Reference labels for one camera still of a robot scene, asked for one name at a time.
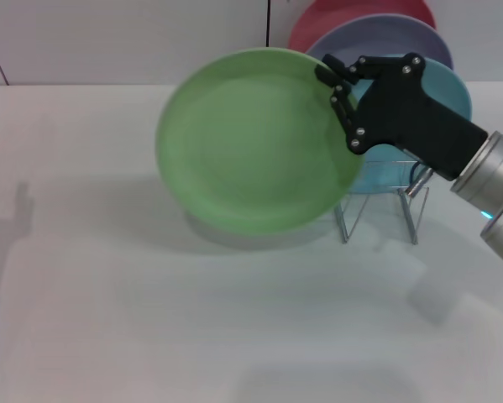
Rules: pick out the green round plate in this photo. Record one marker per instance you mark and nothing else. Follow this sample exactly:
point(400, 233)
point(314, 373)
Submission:
point(251, 147)

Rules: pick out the purple round plate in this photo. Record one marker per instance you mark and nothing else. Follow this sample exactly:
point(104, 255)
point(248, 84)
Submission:
point(381, 33)

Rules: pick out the light blue round plate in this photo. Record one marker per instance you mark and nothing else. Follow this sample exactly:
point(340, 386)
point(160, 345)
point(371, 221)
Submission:
point(444, 92)

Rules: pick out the red round plate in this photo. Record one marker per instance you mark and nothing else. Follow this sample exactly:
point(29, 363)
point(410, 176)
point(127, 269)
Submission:
point(331, 19)

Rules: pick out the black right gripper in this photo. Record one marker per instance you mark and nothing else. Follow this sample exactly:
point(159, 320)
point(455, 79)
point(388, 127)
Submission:
point(410, 113)

